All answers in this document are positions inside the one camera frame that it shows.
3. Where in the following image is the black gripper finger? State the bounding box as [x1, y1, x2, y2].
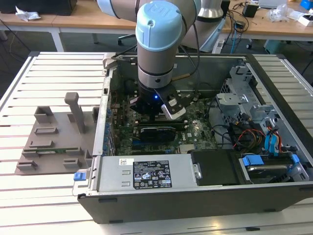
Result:
[129, 96, 157, 124]

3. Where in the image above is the black RAM slot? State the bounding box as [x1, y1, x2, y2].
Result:
[134, 118, 188, 124]

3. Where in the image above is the black cylindrical component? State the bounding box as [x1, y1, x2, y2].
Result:
[125, 79, 139, 95]

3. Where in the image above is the black graphics card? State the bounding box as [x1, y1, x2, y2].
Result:
[139, 125, 177, 142]

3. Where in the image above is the green motherboard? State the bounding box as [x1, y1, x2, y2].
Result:
[110, 92, 218, 156]

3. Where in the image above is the silver chipset heatsink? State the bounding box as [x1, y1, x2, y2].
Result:
[179, 144, 196, 154]

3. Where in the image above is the black office chair base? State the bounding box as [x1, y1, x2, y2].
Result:
[118, 33, 138, 52]

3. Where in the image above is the silver power supply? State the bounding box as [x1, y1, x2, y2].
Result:
[89, 154, 196, 194]

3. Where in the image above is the grey parts rack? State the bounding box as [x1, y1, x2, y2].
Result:
[14, 92, 100, 176]

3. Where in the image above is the silver metal drive cage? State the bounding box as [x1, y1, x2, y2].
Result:
[215, 64, 281, 130]

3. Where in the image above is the white remote control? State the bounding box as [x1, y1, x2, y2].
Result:
[212, 39, 224, 54]

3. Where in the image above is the black plastic shroud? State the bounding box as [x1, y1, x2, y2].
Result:
[190, 149, 242, 187]

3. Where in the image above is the green RAM stick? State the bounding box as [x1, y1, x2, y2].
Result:
[36, 148, 67, 155]

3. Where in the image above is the black PC case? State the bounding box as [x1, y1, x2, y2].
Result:
[72, 52, 313, 225]

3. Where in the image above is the hard disk in blue carrier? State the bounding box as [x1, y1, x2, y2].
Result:
[238, 153, 300, 184]

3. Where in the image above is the large black box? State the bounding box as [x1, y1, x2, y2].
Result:
[0, 0, 78, 15]

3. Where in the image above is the small black box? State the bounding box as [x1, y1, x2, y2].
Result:
[242, 3, 259, 18]

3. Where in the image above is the teal plastic box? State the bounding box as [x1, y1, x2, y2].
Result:
[264, 39, 291, 54]

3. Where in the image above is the crumpled white paper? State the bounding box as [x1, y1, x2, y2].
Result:
[15, 6, 42, 22]

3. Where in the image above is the white flat device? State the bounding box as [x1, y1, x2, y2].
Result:
[258, 0, 287, 8]

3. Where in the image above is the clear plastic bag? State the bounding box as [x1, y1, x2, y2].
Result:
[265, 3, 294, 23]

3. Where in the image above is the small white box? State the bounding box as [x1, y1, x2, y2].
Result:
[297, 13, 313, 26]

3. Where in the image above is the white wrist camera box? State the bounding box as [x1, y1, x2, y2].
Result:
[160, 97, 186, 121]

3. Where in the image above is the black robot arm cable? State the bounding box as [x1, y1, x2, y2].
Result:
[112, 14, 201, 98]

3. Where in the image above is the grey case handle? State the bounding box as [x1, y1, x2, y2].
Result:
[102, 53, 118, 71]

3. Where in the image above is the wooden desk white frame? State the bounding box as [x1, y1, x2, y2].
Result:
[0, 0, 139, 52]
[221, 0, 313, 42]

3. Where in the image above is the yellow red wire bundle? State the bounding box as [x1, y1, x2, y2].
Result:
[233, 129, 267, 149]

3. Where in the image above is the blue flat wire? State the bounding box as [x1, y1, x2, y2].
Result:
[265, 126, 282, 157]

